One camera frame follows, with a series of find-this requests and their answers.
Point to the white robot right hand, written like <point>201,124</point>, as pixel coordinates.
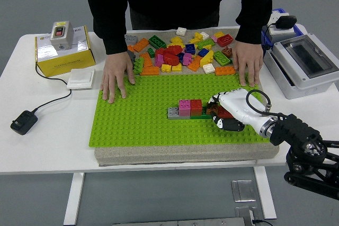
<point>233,104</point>

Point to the person's left hand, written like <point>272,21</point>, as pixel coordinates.
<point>248,58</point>

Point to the person's right hand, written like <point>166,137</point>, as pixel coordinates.
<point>114,71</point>

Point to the brown toy brick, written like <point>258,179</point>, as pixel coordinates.
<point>213,109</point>
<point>227,52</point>

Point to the green studded baseplate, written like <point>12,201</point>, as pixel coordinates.
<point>145,130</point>

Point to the person's right forearm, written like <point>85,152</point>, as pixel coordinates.
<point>114,34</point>

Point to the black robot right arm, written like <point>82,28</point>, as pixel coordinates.
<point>294,130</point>

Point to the person's left forearm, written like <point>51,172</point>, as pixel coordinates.
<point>253,26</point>

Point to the red long toy brick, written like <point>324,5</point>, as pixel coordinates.
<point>225,113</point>

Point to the grey sloped toy brick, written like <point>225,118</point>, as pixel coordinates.
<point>132,56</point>

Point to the lime green toy brick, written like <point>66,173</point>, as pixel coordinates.
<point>138,66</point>
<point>205,44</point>

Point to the orange long toy brick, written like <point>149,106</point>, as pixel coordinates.
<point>149,71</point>
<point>141,45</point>
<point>224,71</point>

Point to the lime green long brick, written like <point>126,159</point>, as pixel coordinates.
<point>221,58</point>

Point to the small orange toy brick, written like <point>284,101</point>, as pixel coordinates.
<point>131,48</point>

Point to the red brick with holes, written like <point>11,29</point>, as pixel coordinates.
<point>225,40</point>

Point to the grey long toy brick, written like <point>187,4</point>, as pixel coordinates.
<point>131,39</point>

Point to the red square toy brick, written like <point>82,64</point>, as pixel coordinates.
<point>196,107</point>

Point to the dark green toy brick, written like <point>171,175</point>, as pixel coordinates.
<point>197,117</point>

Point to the small pink toy brick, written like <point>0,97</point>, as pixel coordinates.
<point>214,39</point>

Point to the white square toy tile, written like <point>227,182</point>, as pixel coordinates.
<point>181,31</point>
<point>205,35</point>
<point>208,68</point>

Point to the small dark green brick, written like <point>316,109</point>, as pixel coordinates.
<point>151,52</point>

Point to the yellow curved toy brick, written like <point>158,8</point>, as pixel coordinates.
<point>207,59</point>

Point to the pink tall toy brick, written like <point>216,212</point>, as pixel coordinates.
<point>184,107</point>

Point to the dark green long brick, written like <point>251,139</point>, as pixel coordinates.
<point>157,42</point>

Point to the small yellow toy brick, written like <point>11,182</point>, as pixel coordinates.
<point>177,68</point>
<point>166,68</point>

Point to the blue square toy brick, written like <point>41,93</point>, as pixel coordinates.
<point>190,49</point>

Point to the light grey toy brick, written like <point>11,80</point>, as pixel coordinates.
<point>173,113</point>

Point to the dark blue toy brick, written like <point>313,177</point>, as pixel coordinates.
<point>180,57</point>

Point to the white power socket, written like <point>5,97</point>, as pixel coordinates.
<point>280,31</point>

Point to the grey distribution box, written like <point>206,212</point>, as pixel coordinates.
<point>291,77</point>

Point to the yellow cardboard box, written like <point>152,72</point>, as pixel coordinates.
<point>66,66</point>

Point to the black plug adapter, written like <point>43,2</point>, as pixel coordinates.
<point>286,21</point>

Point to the blue plastic bin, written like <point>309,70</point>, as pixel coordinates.
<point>279,10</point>

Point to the grey-brown foam mat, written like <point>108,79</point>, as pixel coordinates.
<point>185,155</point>

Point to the metal floor plate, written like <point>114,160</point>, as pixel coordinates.
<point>242,212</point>
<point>243,190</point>

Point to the white table leg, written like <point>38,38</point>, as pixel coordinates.
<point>265,191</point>
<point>74,197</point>

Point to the black power adapter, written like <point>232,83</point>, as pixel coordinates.
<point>23,122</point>

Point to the grey metal base bar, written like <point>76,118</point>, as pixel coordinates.
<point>185,222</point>

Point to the white wall switch panel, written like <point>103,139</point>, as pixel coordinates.
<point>80,79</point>

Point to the grey push-button switch box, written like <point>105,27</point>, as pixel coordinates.
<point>61,38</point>

